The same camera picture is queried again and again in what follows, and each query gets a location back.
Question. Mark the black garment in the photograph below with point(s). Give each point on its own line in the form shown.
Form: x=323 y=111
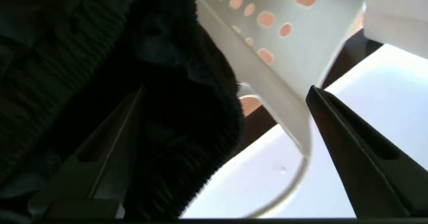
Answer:
x=100 y=50

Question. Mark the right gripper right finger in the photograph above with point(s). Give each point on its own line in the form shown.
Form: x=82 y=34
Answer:
x=374 y=177

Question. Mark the white laundry basket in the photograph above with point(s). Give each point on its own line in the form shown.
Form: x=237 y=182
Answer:
x=294 y=57

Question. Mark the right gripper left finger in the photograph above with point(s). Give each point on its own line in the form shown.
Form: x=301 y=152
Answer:
x=83 y=184

